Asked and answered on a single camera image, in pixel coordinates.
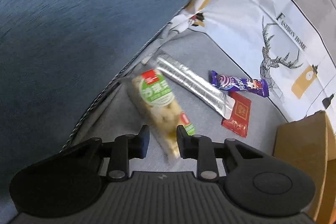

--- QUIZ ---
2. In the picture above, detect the long silver foil packet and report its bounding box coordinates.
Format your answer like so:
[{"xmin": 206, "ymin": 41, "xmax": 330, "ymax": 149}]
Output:
[{"xmin": 142, "ymin": 51, "xmax": 235, "ymax": 119}]

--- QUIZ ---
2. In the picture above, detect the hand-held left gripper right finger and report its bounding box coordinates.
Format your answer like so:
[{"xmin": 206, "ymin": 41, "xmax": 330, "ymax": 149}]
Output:
[{"xmin": 176, "ymin": 125, "xmax": 265, "ymax": 182}]

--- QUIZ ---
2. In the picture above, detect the clear green-label snack bar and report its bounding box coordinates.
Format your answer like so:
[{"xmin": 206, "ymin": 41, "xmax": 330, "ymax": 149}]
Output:
[{"xmin": 127, "ymin": 69, "xmax": 196, "ymax": 161}]

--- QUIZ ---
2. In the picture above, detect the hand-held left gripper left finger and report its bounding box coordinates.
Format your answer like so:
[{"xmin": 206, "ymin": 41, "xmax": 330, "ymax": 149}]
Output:
[{"xmin": 62, "ymin": 124, "xmax": 151, "ymax": 183}]

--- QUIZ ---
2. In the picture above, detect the red square snack packet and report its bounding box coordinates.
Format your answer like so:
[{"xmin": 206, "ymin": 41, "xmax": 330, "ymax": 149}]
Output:
[{"xmin": 221, "ymin": 91, "xmax": 252, "ymax": 138}]

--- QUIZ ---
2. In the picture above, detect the purple candy bar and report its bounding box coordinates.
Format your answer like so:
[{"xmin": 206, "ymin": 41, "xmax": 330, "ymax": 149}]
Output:
[{"xmin": 209, "ymin": 70, "xmax": 269, "ymax": 98}]

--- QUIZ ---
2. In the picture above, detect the brown cardboard box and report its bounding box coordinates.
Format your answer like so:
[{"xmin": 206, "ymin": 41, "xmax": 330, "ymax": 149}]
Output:
[{"xmin": 273, "ymin": 110, "xmax": 336, "ymax": 224}]

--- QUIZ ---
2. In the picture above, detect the white deer-print fabric bin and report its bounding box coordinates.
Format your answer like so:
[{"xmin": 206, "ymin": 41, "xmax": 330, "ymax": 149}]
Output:
[{"xmin": 59, "ymin": 0, "xmax": 336, "ymax": 177}]

